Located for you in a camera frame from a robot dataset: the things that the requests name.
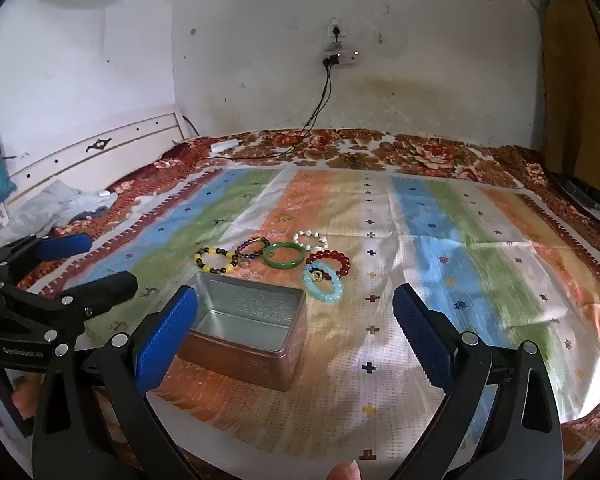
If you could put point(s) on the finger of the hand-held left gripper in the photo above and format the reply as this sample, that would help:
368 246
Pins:
107 290
65 247

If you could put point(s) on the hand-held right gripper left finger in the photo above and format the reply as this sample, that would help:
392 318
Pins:
164 342

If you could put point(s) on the white wall socket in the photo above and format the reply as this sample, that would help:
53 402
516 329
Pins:
336 30

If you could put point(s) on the mustard hanging garment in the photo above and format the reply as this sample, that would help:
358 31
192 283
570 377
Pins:
575 85

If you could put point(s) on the metal tin box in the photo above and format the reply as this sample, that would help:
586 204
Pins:
245 305

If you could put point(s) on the white power strip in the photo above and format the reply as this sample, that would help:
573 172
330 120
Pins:
347 58

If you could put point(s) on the green jade bangle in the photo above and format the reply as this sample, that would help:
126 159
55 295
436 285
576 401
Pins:
282 266

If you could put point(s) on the striped patterned cloth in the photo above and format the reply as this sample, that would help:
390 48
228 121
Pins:
430 240

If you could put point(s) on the grey crumpled cloth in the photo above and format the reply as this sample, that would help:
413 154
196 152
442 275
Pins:
60 205

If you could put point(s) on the person's right hand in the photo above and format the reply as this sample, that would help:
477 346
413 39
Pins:
345 472

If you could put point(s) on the white bed headboard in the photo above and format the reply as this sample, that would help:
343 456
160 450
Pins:
80 160

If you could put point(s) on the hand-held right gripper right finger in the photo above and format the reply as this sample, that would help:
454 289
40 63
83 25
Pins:
422 342

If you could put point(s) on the white power adapter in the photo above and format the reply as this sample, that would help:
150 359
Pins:
225 145

